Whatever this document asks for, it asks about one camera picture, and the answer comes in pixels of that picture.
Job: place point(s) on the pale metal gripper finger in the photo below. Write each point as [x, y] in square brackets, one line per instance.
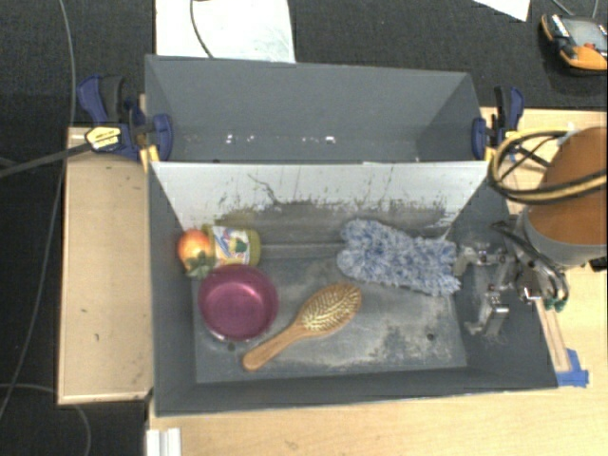
[477, 255]
[495, 312]

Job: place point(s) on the blue and white fluffy duster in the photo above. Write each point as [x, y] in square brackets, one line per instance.
[394, 257]

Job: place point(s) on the wooden hairbrush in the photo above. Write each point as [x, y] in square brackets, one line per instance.
[328, 309]

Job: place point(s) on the grey metal bin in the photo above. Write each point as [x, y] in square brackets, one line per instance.
[304, 112]

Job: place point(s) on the purple bowl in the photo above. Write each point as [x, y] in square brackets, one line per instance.
[237, 302]

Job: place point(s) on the jar with colourful label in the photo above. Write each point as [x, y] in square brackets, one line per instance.
[233, 247]

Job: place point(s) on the red and yellow toy apple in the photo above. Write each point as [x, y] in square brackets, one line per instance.
[192, 247]

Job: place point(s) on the pale wood flat board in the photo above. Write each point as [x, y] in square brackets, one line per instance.
[104, 278]

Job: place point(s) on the black cylinder on white bracket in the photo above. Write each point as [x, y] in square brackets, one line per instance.
[599, 263]

